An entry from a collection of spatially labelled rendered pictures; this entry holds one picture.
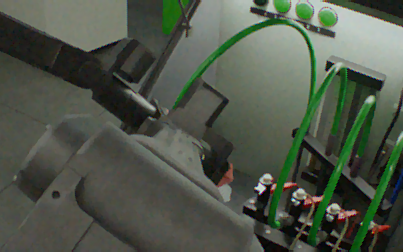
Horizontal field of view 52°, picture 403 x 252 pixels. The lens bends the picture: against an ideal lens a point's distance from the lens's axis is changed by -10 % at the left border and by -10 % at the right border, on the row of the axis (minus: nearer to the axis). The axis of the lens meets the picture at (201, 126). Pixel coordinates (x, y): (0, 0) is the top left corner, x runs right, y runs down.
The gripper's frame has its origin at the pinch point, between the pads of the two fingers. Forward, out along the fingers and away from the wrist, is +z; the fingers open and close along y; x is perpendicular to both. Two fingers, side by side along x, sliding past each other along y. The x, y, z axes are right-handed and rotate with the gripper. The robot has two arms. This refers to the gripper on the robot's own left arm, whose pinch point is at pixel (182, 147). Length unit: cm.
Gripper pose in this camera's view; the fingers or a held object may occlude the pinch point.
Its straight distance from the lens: 84.5
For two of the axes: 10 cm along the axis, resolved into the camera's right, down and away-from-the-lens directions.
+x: -6.6, 7.4, 1.3
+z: 7.1, 5.6, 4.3
